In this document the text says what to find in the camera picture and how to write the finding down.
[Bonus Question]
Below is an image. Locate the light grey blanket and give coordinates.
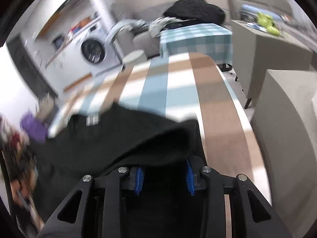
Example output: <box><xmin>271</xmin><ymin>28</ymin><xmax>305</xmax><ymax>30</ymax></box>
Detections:
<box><xmin>106</xmin><ymin>20</ymin><xmax>149</xmax><ymax>42</ymax></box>

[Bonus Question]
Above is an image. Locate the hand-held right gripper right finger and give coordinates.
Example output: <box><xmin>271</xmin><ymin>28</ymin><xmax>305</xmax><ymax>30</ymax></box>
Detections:
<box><xmin>186</xmin><ymin>156</ymin><xmax>294</xmax><ymax>238</ymax></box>

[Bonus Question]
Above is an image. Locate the beige side cabinet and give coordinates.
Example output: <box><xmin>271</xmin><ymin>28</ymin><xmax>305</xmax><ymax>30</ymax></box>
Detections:
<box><xmin>250</xmin><ymin>69</ymin><xmax>317</xmax><ymax>228</ymax></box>

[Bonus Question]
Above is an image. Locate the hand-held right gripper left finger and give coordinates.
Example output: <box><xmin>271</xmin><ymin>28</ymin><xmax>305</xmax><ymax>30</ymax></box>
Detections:
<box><xmin>37</xmin><ymin>165</ymin><xmax>145</xmax><ymax>238</ymax></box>

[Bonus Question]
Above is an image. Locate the teal checked tablecloth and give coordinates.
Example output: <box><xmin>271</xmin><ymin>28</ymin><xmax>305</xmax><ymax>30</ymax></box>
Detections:
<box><xmin>159</xmin><ymin>23</ymin><xmax>233</xmax><ymax>66</ymax></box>

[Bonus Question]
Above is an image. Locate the white wall cabinet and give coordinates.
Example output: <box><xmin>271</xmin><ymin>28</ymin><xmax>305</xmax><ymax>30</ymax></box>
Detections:
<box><xmin>35</xmin><ymin>0</ymin><xmax>97</xmax><ymax>40</ymax></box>

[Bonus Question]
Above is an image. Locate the round grey stool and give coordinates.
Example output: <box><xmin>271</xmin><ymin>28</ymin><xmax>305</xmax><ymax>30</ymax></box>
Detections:
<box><xmin>123</xmin><ymin>50</ymin><xmax>148</xmax><ymax>66</ymax></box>

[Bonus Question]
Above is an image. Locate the light blue pillow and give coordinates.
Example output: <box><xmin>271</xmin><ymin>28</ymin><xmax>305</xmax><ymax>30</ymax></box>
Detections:
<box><xmin>241</xmin><ymin>4</ymin><xmax>259</xmax><ymax>14</ymax></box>

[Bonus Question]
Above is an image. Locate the black jacket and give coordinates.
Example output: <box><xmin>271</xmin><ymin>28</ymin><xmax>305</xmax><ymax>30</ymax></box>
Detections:
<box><xmin>163</xmin><ymin>0</ymin><xmax>226</xmax><ymax>28</ymax></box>

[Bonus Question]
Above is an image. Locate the black framed door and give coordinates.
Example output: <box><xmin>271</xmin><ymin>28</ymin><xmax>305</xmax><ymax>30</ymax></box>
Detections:
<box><xmin>6</xmin><ymin>36</ymin><xmax>58</xmax><ymax>100</ymax></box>

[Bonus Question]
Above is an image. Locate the purple bin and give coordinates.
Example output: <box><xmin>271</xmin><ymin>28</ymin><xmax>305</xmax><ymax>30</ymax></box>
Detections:
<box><xmin>20</xmin><ymin>114</ymin><xmax>49</xmax><ymax>144</ymax></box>

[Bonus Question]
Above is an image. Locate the grey sofa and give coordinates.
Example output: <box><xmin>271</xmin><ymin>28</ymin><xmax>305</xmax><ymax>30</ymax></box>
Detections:
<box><xmin>116</xmin><ymin>31</ymin><xmax>161</xmax><ymax>57</ymax></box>

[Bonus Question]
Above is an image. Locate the black knit sweater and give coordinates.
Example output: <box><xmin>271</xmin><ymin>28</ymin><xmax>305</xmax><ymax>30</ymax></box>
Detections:
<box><xmin>32</xmin><ymin>103</ymin><xmax>223</xmax><ymax>238</ymax></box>

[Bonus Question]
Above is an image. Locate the green toy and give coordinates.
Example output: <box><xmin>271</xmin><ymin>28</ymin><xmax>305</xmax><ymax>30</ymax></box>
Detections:
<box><xmin>256</xmin><ymin>11</ymin><xmax>280</xmax><ymax>35</ymax></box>

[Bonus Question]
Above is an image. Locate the brown blue checked tablecloth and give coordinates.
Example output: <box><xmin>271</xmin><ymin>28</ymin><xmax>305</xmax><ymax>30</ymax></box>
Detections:
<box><xmin>48</xmin><ymin>52</ymin><xmax>273</xmax><ymax>238</ymax></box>

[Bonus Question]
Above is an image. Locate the white washing machine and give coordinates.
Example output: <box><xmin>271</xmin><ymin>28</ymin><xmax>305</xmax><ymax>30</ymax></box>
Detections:
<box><xmin>67</xmin><ymin>21</ymin><xmax>124</xmax><ymax>76</ymax></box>

